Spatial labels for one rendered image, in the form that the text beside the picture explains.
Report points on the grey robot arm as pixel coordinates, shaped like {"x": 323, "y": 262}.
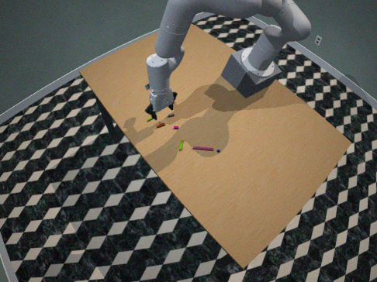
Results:
{"x": 178, "y": 16}

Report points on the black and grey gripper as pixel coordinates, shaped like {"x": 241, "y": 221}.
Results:
{"x": 159, "y": 102}

